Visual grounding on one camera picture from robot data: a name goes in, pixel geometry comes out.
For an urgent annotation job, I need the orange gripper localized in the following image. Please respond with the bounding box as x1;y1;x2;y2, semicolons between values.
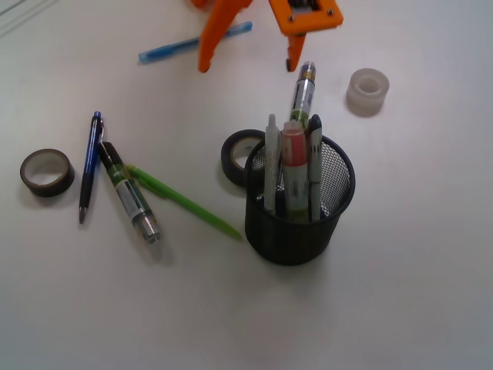
191;0;344;73

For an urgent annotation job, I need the red cap marker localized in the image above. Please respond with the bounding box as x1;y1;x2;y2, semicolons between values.
281;120;309;223

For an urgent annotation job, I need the dark blue pen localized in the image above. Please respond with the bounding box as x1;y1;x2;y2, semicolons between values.
79;111;104;224

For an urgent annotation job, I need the black cap marker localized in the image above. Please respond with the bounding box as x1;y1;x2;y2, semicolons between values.
98;141;161;244

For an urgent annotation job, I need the light blue pen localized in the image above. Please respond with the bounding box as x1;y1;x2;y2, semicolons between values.
138;22;253;65

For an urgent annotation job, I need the marker behind pen holder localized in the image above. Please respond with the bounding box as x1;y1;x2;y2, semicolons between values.
290;61;317;129

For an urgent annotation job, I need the white dark-capped pen in holder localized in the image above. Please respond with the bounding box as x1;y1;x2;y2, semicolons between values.
307;114;323;221

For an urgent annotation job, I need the black mesh pen holder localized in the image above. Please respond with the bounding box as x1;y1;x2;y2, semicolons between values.
245;136;356;266

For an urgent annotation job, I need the clear tape roll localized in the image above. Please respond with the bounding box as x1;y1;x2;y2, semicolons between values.
346;68;390;117

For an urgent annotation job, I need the black tape roll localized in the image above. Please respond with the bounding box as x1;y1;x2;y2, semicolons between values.
220;129;265;187

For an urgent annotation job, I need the green mechanical pencil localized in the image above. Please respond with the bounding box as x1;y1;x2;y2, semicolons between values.
125;164;242;240

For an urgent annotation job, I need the brown tape roll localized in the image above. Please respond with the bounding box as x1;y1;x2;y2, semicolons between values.
19;149;75;197

